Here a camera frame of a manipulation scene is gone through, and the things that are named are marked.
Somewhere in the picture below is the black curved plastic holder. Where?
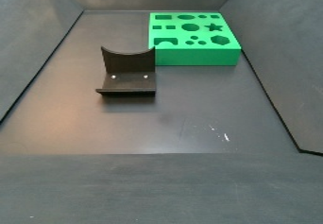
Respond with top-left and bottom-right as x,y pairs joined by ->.
96,47 -> 156,95

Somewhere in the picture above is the green shape sorter block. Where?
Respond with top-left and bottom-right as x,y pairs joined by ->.
150,11 -> 242,66

